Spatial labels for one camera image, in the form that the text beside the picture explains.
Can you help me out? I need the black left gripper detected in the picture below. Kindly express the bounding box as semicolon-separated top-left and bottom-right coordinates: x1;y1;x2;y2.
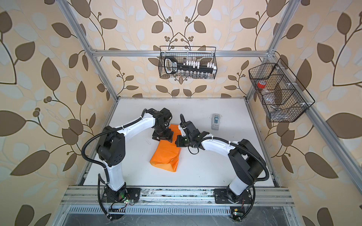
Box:
155;124;176;141

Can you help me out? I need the orange wrapping paper sheet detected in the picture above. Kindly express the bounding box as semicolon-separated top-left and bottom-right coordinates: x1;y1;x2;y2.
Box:
150;124;181;172

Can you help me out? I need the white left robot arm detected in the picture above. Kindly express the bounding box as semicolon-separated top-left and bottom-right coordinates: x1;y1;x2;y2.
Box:
97;108;173;192

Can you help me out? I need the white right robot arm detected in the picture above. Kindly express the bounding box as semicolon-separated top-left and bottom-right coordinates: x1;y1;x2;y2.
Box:
175;120;270;203

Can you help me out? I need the grey tape dispenser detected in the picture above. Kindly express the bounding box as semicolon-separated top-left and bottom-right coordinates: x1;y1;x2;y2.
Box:
211;114;220;131

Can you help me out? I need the black white tool in basket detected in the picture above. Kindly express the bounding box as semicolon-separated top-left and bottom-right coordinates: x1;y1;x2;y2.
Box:
163;56;217;76

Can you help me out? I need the red capped clear bottle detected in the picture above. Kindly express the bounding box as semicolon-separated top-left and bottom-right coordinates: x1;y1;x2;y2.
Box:
257;80;279;111

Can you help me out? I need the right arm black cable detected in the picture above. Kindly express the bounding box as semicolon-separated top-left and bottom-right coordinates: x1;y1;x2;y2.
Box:
202;136;270;221

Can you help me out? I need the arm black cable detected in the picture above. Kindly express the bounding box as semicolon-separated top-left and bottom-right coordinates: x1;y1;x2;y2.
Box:
202;136;270;221
81;108;146;221

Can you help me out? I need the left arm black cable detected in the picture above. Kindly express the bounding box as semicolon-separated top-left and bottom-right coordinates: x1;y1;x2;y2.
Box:
81;108;146;221

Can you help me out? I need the black wire basket back wall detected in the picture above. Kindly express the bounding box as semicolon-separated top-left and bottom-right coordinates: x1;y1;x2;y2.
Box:
158;45;218;80

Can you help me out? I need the black wire basket wall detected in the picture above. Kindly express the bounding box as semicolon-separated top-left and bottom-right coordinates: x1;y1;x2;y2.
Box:
158;45;218;80
248;59;315;122

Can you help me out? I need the aluminium frame post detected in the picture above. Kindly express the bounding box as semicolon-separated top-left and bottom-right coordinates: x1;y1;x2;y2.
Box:
56;0;119;102

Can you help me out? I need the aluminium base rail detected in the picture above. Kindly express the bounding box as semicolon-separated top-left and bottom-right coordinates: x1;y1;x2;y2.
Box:
61;186;295;207

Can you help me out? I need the black wire basket right wall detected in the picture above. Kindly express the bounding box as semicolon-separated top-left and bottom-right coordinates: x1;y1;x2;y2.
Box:
248;59;315;122

